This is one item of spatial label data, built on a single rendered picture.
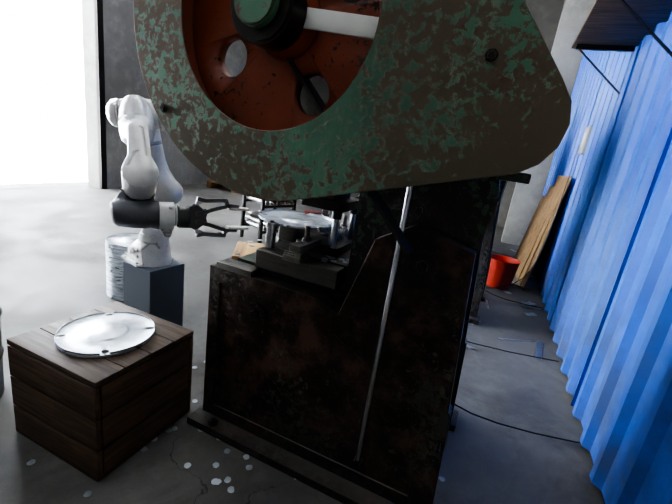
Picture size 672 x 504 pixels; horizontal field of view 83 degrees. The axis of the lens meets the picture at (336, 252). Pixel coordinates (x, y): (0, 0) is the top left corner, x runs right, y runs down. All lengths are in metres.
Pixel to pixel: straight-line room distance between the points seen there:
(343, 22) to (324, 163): 0.29
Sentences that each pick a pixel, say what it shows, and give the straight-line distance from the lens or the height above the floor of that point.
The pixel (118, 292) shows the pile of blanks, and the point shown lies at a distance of 2.63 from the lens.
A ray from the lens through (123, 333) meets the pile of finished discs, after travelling 1.49.
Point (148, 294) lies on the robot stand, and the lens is 1.83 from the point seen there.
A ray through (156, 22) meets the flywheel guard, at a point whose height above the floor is 1.30.
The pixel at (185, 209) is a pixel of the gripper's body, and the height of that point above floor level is 0.81.
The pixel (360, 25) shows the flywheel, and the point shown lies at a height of 1.31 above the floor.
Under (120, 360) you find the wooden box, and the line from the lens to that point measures 1.38.
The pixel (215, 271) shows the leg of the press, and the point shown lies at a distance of 1.36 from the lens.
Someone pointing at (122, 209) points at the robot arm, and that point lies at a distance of 1.29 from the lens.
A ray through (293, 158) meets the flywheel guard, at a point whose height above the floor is 1.03.
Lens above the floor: 1.07
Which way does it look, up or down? 16 degrees down
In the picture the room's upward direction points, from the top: 8 degrees clockwise
